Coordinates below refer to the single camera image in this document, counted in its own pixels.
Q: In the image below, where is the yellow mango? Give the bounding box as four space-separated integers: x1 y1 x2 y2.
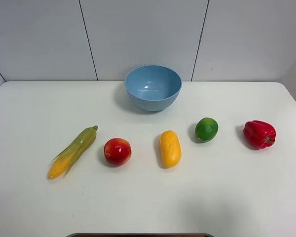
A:
159 130 182 168

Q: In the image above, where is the red apple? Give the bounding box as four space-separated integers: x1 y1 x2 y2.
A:
104 138 132 166

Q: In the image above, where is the green lime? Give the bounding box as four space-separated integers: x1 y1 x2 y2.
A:
195 118 219 143

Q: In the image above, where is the blue plastic bowl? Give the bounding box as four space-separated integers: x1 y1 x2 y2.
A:
124 65 183 112

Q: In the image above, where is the corn cob with husk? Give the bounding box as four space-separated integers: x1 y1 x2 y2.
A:
47 125 98 180

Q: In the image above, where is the red bell pepper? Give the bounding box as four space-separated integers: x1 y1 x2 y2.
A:
243 120 276 150

